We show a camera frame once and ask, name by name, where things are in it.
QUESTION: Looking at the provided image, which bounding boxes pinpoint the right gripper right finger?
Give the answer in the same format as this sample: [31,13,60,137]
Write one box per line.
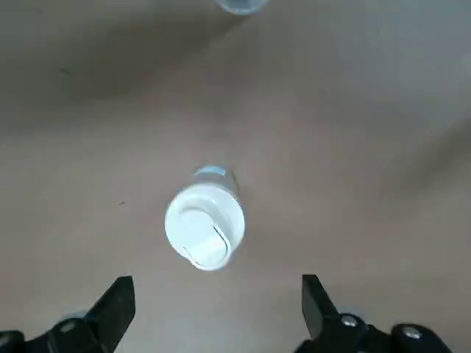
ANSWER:
[294,274,461,353]

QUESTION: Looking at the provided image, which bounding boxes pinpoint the clear condiment bottle white cap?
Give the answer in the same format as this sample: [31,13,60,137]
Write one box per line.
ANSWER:
[163,165,247,272]

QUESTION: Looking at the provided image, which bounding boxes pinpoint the clear drink bottle blue cap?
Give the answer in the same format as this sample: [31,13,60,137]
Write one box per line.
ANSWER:
[213,0,272,16]

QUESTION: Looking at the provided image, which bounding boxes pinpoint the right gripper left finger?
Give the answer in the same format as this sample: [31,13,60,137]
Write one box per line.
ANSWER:
[0,275,135,353]

